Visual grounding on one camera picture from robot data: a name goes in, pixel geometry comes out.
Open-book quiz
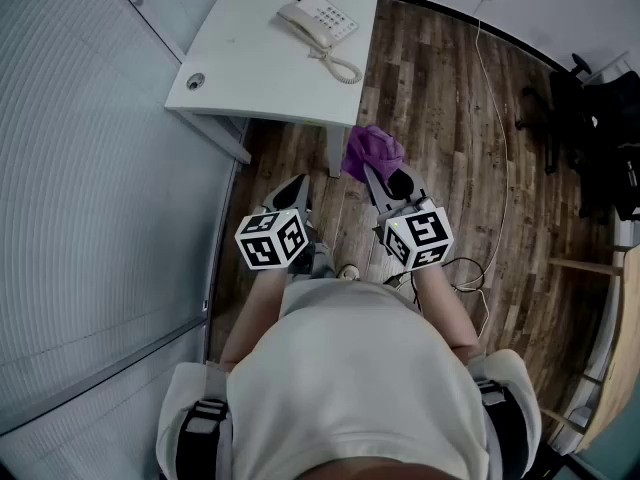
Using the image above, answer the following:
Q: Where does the white power cable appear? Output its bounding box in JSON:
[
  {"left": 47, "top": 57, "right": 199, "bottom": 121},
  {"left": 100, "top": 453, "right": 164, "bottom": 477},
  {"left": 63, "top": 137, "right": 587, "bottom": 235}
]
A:
[{"left": 449, "top": 0, "right": 511, "bottom": 342}]

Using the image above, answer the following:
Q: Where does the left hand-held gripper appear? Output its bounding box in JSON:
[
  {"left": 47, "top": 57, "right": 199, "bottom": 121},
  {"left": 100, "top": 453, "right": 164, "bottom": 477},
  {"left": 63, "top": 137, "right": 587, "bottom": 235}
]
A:
[{"left": 234, "top": 173, "right": 335, "bottom": 280}]

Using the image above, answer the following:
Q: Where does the white telephone handset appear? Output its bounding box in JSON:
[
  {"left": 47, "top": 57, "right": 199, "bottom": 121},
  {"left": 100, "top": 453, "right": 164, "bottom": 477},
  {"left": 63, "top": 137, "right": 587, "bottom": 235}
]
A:
[{"left": 276, "top": 3, "right": 334, "bottom": 49}]

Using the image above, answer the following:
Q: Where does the purple cloth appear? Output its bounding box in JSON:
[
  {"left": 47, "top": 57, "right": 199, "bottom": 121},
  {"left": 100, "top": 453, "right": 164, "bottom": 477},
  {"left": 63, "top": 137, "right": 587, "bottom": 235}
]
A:
[{"left": 340, "top": 124, "right": 406, "bottom": 184}]

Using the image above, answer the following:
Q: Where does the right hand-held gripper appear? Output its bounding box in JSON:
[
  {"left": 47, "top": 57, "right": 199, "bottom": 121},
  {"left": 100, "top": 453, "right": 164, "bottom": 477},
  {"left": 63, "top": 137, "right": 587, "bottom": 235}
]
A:
[{"left": 362, "top": 163, "right": 455, "bottom": 272}]

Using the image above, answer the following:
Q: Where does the white desk leg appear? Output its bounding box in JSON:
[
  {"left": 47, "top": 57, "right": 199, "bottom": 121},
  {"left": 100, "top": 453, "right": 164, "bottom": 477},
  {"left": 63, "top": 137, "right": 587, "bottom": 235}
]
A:
[{"left": 327, "top": 125, "right": 346, "bottom": 179}]

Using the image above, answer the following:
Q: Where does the black office chair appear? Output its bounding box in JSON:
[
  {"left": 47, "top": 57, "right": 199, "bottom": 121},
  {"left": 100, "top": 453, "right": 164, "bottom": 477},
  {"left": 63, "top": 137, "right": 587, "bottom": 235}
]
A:
[{"left": 514, "top": 52, "right": 640, "bottom": 224}]

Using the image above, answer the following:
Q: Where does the person's right forearm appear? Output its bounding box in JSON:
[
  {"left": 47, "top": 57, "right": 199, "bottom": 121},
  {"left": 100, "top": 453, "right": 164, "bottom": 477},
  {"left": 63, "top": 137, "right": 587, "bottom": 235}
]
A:
[{"left": 412, "top": 262, "right": 481, "bottom": 352}]

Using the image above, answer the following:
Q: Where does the white window blind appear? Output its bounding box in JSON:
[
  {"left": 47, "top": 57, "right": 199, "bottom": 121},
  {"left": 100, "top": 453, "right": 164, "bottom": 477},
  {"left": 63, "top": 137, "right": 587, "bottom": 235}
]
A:
[
  {"left": 0, "top": 0, "right": 236, "bottom": 419},
  {"left": 107, "top": 0, "right": 241, "bottom": 57}
]

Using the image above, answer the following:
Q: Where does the person's left forearm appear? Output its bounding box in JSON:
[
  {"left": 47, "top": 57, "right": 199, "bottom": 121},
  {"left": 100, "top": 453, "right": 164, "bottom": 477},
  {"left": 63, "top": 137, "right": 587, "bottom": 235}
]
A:
[{"left": 219, "top": 266, "right": 291, "bottom": 369}]

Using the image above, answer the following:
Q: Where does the black shoulder strap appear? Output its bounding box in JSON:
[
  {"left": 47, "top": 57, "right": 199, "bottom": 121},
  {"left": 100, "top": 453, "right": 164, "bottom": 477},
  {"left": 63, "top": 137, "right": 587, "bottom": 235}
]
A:
[
  {"left": 474, "top": 377, "right": 531, "bottom": 480},
  {"left": 175, "top": 400, "right": 231, "bottom": 480}
]

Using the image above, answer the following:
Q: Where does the person's white shirt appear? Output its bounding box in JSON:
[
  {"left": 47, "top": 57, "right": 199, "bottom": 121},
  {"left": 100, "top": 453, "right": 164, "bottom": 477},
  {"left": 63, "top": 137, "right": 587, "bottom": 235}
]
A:
[{"left": 155, "top": 277, "right": 544, "bottom": 480}]

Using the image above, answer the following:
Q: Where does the white desk telephone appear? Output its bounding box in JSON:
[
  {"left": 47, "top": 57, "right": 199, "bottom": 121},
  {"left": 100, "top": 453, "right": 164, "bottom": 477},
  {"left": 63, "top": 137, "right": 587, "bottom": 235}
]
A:
[{"left": 276, "top": 0, "right": 360, "bottom": 49}]

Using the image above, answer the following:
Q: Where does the white telephone cord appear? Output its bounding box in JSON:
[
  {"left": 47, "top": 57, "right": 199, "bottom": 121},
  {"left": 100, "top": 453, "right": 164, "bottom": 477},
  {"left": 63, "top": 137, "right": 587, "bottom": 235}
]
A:
[{"left": 307, "top": 42, "right": 363, "bottom": 86}]

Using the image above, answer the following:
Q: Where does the thin black cable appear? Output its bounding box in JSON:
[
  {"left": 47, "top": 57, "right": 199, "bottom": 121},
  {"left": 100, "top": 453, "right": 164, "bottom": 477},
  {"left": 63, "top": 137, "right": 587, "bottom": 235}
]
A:
[{"left": 382, "top": 256, "right": 486, "bottom": 314}]

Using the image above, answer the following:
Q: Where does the wooden table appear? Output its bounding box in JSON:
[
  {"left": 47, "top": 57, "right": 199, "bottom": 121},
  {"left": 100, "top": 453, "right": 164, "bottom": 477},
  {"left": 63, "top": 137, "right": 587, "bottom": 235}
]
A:
[{"left": 549, "top": 245, "right": 640, "bottom": 454}]

